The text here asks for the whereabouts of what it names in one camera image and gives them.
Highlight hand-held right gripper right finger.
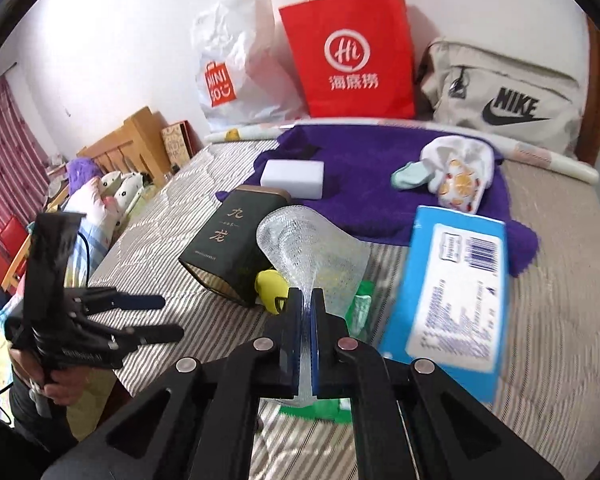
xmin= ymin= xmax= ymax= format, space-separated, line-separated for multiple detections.
xmin=311 ymin=287 xmax=563 ymax=480

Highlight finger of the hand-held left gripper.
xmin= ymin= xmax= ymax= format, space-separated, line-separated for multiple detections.
xmin=70 ymin=286 xmax=167 ymax=315
xmin=102 ymin=324 xmax=186 ymax=356

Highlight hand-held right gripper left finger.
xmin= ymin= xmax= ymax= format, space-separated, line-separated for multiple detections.
xmin=95 ymin=287 xmax=306 ymax=480

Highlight yellow and black pouch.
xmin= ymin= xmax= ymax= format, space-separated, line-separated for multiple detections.
xmin=255 ymin=269 xmax=291 ymax=315

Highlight clear bubble wrap bag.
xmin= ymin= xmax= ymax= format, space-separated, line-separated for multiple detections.
xmin=256 ymin=206 xmax=372 ymax=408

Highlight white sponge block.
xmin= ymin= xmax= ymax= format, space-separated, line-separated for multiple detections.
xmin=260 ymin=159 xmax=326 ymax=191

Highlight mint green sock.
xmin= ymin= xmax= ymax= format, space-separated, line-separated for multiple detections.
xmin=391 ymin=160 xmax=438 ymax=191

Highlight orange slice print cloth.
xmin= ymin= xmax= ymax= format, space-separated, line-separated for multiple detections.
xmin=437 ymin=157 xmax=482 ymax=211

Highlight white socks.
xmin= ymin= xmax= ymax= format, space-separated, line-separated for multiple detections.
xmin=420 ymin=136 xmax=495 ymax=196

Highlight person's left forearm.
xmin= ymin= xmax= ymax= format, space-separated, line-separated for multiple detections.
xmin=7 ymin=385 xmax=81 ymax=458

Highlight person's left hand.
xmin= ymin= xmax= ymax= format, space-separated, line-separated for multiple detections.
xmin=12 ymin=347 xmax=106 ymax=407

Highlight red chair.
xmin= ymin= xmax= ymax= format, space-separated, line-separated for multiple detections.
xmin=0 ymin=216 xmax=32 ymax=286

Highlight pastel striped pillow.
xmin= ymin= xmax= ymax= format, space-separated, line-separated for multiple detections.
xmin=62 ymin=180 xmax=123 ymax=266

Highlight dark green tea tin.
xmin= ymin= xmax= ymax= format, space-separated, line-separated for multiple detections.
xmin=178 ymin=185 xmax=291 ymax=307

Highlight purple fluffy cloth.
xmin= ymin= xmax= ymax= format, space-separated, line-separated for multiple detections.
xmin=66 ymin=157 xmax=103 ymax=191

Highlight white black-dotted plush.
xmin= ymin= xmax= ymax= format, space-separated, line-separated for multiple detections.
xmin=92 ymin=170 xmax=146 ymax=211

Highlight pink striped curtain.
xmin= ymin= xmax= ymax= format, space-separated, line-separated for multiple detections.
xmin=0 ymin=77 xmax=51 ymax=291

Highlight blue tissue box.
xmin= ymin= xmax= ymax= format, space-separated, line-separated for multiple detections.
xmin=377 ymin=205 xmax=508 ymax=406

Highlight wooden headboard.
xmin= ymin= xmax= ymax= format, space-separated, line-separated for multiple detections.
xmin=77 ymin=106 xmax=173 ymax=188

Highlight brown patterned book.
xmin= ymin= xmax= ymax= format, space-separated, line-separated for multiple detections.
xmin=161 ymin=120 xmax=193 ymax=163

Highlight purple towel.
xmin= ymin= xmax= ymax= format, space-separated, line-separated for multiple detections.
xmin=215 ymin=122 xmax=540 ymax=278

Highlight striped mattress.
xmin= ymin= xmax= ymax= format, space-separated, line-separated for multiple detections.
xmin=87 ymin=140 xmax=600 ymax=480

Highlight white plastic shopping bag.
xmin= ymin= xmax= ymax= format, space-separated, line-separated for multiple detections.
xmin=190 ymin=0 xmax=306 ymax=133

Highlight red paper bag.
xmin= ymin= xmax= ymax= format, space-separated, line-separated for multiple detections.
xmin=279 ymin=0 xmax=417 ymax=120

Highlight rolled white printed paper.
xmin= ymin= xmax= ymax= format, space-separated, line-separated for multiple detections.
xmin=203 ymin=117 xmax=600 ymax=186

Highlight grey bag with black logo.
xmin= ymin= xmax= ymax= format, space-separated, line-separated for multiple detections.
xmin=417 ymin=37 xmax=586 ymax=161

